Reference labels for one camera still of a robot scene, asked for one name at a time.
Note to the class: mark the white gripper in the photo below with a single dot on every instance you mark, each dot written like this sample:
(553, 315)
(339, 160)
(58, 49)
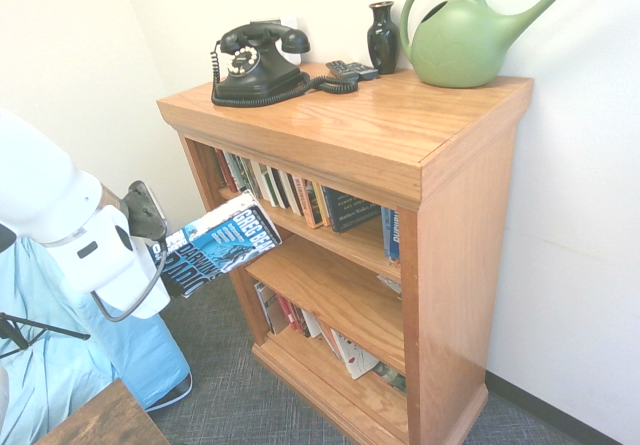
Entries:
(145, 295)

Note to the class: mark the blue Darwin's Radio paperback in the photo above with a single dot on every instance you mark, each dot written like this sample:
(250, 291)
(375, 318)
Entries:
(235, 235)

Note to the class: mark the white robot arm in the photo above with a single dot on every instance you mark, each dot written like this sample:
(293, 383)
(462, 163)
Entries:
(40, 190)

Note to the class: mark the light blue fabric cover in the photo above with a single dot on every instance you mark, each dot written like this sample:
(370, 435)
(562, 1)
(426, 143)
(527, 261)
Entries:
(100, 365)

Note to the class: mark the white rimmed base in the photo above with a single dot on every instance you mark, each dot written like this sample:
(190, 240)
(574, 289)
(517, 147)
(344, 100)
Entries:
(175, 395)

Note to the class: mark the tan book dark spine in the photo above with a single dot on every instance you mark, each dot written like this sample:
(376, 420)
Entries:
(272, 310)

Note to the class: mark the red paperback book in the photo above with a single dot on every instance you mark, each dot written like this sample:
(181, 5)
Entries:
(287, 312)

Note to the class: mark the red white spine book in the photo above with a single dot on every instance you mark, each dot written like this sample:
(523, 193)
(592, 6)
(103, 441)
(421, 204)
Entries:
(220, 167)

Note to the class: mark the dark green spine book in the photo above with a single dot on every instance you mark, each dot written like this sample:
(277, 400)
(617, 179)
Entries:
(231, 170)

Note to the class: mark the orange brown paperback book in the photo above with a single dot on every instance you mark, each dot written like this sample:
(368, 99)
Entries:
(297, 320)

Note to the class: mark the green white spine book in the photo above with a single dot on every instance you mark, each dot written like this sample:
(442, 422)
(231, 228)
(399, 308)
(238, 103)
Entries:
(244, 172)

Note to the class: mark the dark maroon paperback book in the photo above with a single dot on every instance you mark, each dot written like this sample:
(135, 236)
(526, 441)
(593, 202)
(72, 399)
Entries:
(305, 325)

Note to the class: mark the green paperback book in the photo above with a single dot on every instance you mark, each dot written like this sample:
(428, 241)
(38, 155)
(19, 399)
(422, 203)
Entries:
(270, 187)

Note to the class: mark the plain white paperback book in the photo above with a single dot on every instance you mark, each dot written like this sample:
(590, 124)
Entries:
(312, 325)

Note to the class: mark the black white paperback book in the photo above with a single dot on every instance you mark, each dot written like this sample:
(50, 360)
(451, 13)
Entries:
(280, 190)

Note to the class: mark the Washington title paperback book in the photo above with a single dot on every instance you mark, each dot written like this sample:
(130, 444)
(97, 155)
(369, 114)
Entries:
(299, 195)

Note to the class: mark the thin white booklet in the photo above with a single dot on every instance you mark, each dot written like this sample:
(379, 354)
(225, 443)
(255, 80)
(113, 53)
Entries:
(330, 340)

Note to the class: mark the white book red marks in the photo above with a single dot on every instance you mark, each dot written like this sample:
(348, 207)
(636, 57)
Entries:
(357, 355)

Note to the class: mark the navy blue paperback book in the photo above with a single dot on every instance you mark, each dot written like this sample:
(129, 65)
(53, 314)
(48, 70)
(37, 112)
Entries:
(350, 210)

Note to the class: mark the loose white paper cards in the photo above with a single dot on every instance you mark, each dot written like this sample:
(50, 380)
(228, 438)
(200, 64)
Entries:
(392, 285)

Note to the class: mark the black rotary telephone base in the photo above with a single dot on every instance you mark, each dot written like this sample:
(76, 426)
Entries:
(265, 77)

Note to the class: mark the blue spine book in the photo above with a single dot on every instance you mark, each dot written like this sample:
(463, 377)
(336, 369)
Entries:
(391, 237)

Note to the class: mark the black rotary telephone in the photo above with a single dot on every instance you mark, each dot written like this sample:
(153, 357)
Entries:
(300, 87)

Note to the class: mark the dark camouflage cover book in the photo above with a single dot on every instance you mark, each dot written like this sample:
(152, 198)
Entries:
(392, 377)

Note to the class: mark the black telephone handset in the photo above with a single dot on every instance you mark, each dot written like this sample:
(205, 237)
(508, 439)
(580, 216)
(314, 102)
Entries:
(260, 32)

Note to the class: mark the black remote control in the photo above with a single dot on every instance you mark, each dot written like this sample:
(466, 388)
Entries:
(342, 67)
(367, 71)

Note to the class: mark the wooden bookcase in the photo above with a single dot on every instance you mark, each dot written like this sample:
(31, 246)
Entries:
(450, 265)

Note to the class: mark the black ceramic vase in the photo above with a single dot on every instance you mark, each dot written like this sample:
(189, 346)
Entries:
(382, 40)

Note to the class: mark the green plastic watering can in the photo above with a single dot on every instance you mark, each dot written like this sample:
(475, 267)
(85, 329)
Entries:
(450, 45)

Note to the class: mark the dark gray wrist camera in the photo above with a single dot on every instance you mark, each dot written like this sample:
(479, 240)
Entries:
(145, 210)

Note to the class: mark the black camera tripod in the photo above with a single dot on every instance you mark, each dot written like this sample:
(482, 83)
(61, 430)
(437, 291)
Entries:
(45, 327)

